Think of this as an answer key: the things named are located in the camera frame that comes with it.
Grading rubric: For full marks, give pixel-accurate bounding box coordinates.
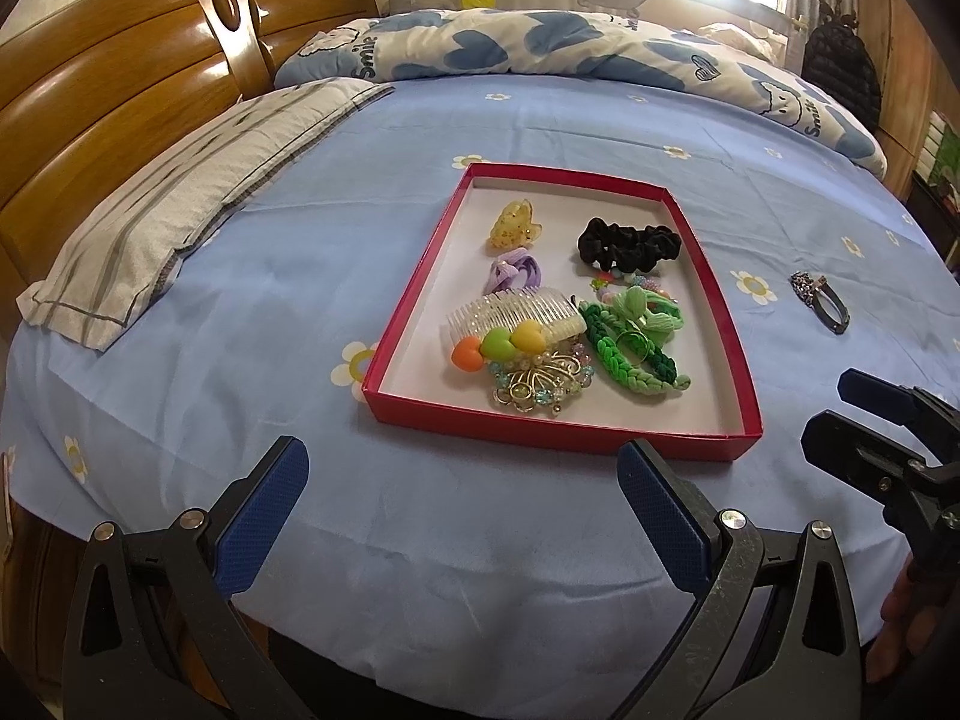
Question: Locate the wooden wardrobe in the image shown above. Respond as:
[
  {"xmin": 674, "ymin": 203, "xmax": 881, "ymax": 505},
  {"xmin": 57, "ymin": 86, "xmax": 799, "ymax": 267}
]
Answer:
[{"xmin": 855, "ymin": 0, "xmax": 960, "ymax": 173}]

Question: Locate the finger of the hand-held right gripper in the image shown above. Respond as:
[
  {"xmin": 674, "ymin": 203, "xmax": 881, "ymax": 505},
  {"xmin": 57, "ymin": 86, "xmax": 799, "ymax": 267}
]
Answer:
[
  {"xmin": 801, "ymin": 410, "xmax": 960, "ymax": 511},
  {"xmin": 838, "ymin": 369, "xmax": 960, "ymax": 458}
]

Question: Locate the blue heart printed quilt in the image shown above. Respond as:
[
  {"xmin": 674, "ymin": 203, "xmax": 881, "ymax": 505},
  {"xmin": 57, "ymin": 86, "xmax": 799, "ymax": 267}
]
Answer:
[{"xmin": 274, "ymin": 9, "xmax": 886, "ymax": 173}]

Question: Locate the purple fabric hair tie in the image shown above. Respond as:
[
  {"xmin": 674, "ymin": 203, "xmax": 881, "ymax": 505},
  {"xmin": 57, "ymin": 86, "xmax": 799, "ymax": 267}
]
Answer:
[{"xmin": 484, "ymin": 253, "xmax": 542, "ymax": 295}]

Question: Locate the yellow hair claw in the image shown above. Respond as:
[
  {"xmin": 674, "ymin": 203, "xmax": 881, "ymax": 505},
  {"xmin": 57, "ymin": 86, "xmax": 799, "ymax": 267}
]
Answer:
[{"xmin": 484, "ymin": 199, "xmax": 545, "ymax": 252}]

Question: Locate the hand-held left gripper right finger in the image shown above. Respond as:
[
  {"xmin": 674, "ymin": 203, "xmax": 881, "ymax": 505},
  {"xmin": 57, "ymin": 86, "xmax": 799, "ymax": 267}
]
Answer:
[{"xmin": 615, "ymin": 439, "xmax": 863, "ymax": 720}]

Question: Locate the gold pearl hair ornament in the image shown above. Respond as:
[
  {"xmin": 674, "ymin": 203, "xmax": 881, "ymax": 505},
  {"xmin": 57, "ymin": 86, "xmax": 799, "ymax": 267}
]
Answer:
[{"xmin": 484, "ymin": 341, "xmax": 597, "ymax": 415}]

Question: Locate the colourful bead bracelet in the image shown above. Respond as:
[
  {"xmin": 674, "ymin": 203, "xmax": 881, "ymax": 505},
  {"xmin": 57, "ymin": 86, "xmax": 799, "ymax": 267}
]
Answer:
[{"xmin": 589, "ymin": 274, "xmax": 676, "ymax": 301}]

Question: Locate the green braided headband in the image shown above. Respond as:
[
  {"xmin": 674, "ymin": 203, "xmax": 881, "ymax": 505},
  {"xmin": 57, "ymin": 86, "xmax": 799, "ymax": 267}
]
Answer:
[{"xmin": 577, "ymin": 300, "xmax": 695, "ymax": 393}]

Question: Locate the black scrunchie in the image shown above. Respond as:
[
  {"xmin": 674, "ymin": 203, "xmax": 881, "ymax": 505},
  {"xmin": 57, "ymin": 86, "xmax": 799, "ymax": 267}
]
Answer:
[{"xmin": 577, "ymin": 216, "xmax": 682, "ymax": 275}]

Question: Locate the wooden headboard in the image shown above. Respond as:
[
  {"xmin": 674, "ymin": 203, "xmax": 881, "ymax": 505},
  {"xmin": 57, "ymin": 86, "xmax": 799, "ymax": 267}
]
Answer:
[{"xmin": 0, "ymin": 0, "xmax": 372, "ymax": 308}]

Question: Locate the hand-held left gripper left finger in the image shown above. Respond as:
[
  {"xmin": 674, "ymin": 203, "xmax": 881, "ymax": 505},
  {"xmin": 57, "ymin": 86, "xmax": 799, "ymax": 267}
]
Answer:
[{"xmin": 60, "ymin": 435, "xmax": 316, "ymax": 720}]

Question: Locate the grey striped pillow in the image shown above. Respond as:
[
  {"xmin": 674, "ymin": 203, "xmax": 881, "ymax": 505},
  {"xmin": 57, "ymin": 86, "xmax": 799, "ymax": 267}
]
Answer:
[{"xmin": 16, "ymin": 79, "xmax": 395, "ymax": 352}]

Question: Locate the clear plastic hair comb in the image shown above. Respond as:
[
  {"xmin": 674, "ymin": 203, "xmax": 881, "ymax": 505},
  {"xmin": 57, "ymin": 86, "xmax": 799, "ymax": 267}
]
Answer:
[{"xmin": 448, "ymin": 289, "xmax": 587, "ymax": 350}]

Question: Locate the red cardboard box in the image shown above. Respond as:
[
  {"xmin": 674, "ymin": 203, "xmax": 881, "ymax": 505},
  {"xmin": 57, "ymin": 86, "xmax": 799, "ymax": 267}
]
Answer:
[{"xmin": 362, "ymin": 163, "xmax": 764, "ymax": 462}]

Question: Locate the heart shaped hair clip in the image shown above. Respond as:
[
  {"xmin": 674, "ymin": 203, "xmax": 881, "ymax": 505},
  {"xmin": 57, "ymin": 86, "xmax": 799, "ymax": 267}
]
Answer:
[{"xmin": 450, "ymin": 319, "xmax": 545, "ymax": 374}]

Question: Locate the black padded jacket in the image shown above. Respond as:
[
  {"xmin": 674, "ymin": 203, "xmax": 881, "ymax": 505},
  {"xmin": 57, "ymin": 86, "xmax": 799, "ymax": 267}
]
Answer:
[{"xmin": 801, "ymin": 0, "xmax": 882, "ymax": 132}]

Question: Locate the dark beaded hair clip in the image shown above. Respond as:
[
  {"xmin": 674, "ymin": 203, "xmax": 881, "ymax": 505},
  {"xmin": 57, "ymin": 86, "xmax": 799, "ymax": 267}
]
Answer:
[{"xmin": 789, "ymin": 272, "xmax": 852, "ymax": 336}]

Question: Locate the person's right hand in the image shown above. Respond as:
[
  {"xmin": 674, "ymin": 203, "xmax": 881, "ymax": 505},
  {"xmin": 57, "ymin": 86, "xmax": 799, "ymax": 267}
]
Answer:
[{"xmin": 866, "ymin": 551, "xmax": 960, "ymax": 687}]

